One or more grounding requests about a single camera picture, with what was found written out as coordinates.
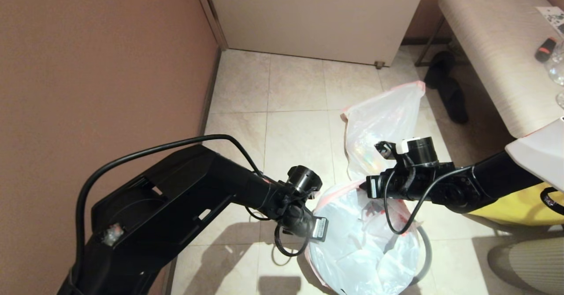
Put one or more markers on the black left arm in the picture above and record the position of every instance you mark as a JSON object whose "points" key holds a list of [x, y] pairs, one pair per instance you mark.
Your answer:
{"points": [[176, 193]]}

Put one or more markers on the white door panel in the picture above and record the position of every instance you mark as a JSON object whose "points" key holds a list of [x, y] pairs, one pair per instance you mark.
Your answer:
{"points": [[317, 17]]}

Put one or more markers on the black remote with red button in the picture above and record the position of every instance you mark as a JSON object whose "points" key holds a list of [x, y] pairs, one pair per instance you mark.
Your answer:
{"points": [[545, 50]]}

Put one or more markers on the small metal door stop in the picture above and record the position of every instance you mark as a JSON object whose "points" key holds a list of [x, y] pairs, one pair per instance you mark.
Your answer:
{"points": [[378, 65]]}

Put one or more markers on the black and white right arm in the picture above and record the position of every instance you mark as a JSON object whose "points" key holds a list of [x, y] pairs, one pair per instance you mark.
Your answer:
{"points": [[484, 184]]}

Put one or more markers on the white trash bag with rubbish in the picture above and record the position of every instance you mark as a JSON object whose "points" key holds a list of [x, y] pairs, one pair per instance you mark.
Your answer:
{"points": [[379, 118]]}

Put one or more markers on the white red-printed bag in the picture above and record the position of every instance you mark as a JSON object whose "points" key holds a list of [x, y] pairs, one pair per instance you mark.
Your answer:
{"points": [[365, 251]]}

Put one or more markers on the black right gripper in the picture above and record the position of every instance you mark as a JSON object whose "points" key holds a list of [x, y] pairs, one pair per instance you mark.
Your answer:
{"points": [[387, 185]]}

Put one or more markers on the dark baseboard strip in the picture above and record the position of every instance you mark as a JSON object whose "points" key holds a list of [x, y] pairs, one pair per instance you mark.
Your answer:
{"points": [[207, 110]]}

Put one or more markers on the black slipper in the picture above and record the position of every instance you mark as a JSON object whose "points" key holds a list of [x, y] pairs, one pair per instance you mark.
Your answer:
{"points": [[440, 63], [454, 103]]}

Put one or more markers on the printed paper card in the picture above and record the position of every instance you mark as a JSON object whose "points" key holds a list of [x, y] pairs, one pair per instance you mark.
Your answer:
{"points": [[553, 18]]}

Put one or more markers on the yellow fabric bag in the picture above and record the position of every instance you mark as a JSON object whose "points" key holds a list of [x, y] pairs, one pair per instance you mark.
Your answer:
{"points": [[515, 209]]}

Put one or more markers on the beige wood-grain bench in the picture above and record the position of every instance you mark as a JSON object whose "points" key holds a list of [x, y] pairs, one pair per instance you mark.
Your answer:
{"points": [[493, 57]]}

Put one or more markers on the clear drinking glass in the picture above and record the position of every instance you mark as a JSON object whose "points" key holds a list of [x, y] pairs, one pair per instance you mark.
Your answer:
{"points": [[557, 68], [561, 100]]}

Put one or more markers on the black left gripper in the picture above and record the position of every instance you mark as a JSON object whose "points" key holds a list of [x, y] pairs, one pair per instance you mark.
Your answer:
{"points": [[310, 226]]}

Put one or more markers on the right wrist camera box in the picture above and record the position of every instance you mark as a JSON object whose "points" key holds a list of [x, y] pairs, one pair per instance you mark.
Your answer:
{"points": [[387, 148]]}

